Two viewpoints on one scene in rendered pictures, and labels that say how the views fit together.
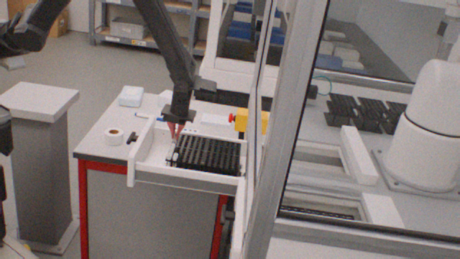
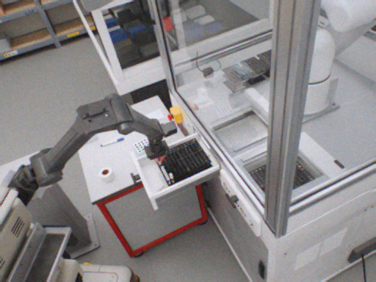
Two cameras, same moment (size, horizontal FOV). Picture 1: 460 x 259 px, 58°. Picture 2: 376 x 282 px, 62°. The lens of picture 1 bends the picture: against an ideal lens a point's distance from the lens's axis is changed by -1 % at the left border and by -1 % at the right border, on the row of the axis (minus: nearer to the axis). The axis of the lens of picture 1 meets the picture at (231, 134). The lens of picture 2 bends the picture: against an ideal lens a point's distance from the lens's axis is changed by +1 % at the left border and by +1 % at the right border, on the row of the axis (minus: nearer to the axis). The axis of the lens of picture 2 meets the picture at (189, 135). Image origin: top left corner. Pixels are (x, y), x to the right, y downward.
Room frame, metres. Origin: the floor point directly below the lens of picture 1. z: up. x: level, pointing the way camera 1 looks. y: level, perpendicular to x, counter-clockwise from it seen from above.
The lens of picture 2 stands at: (0.21, 0.28, 1.98)
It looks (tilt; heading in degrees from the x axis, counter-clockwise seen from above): 44 degrees down; 344
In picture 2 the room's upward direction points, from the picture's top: 12 degrees counter-clockwise
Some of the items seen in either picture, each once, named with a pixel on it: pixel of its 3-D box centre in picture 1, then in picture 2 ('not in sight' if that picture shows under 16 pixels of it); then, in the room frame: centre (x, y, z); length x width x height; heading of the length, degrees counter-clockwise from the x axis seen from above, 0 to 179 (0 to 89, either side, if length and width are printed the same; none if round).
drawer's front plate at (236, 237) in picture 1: (236, 226); (239, 200); (0.85, -0.05, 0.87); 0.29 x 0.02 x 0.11; 1
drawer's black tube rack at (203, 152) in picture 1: (204, 159); (183, 162); (1.16, 0.07, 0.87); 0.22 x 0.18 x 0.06; 91
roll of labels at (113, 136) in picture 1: (113, 136); (106, 174); (1.37, 0.43, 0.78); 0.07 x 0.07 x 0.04
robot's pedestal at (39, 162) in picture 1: (41, 170); (52, 211); (1.64, 0.87, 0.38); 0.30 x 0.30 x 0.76; 1
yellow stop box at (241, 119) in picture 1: (240, 119); (175, 114); (1.49, -0.03, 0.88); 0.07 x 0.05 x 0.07; 1
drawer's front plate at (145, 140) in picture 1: (142, 148); (143, 179); (1.16, 0.27, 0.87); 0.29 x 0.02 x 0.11; 1
